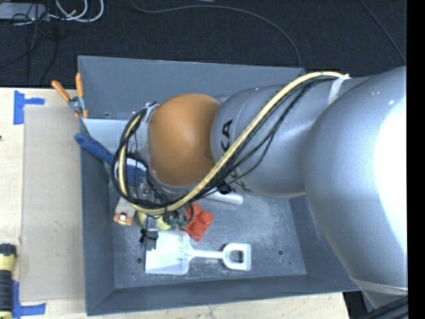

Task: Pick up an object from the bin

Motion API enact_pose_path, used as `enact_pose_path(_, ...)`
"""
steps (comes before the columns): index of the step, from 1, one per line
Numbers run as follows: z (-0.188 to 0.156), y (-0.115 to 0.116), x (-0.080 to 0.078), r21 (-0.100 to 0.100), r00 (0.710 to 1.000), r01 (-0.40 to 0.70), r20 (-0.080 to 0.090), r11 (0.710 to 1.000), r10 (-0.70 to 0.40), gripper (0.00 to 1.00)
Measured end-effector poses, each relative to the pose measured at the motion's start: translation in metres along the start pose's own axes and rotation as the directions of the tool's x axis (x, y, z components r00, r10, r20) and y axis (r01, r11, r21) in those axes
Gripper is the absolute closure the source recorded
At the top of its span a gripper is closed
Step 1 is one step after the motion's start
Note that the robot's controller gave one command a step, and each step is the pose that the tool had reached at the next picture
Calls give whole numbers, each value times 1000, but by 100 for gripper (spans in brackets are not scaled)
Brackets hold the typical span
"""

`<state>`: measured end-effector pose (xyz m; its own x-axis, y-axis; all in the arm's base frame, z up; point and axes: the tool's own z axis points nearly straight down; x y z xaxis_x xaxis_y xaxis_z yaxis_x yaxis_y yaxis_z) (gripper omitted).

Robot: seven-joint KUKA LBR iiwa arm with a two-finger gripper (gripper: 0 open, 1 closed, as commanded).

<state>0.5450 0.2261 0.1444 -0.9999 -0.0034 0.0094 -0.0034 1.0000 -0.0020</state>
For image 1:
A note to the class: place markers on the pale flat board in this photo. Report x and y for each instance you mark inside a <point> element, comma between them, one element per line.
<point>50,194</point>

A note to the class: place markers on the grey metal bin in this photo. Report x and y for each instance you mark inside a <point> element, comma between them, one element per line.
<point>252,231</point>

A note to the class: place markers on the orange and white toy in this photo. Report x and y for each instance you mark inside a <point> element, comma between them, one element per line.
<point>123,211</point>

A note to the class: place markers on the red toy block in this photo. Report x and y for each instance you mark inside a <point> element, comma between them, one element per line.
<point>201,224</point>

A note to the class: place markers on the white toy shovel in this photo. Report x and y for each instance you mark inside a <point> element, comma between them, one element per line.
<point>167,254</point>

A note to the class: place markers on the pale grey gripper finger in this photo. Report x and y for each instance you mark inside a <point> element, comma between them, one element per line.
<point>151,231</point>

